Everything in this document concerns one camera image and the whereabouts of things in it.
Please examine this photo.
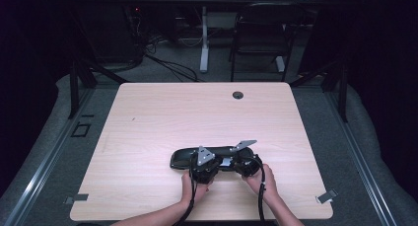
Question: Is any white desk leg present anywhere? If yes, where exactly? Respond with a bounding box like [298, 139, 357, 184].
[199, 6, 210, 74]

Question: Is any black metal stand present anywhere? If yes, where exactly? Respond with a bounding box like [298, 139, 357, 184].
[289, 59, 349, 123]
[67, 8, 129, 120]

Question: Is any metal floor rail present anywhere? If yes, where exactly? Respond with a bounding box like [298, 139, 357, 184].
[323, 87, 399, 226]
[2, 87, 97, 226]

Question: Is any black floor cable bundle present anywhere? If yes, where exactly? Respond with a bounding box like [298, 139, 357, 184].
[143, 35, 202, 84]

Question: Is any black chair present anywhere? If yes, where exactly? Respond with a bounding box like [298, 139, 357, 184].
[229, 2, 305, 83]

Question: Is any person's left hand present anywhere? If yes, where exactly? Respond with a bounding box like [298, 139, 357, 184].
[180, 172, 215, 204]

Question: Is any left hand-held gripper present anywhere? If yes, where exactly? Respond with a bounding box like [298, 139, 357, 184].
[189, 145, 221, 185]

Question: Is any black equipment cabinet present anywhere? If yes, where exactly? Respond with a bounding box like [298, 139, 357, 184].
[77, 3, 145, 64]

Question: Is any person's right hand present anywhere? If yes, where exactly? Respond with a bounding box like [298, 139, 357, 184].
[242, 163, 281, 204]

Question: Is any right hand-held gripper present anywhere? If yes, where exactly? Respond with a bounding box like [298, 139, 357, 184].
[229, 139, 264, 179]

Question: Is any grey tape strip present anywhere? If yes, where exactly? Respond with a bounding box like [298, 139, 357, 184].
[64, 193, 90, 205]
[315, 188, 339, 205]

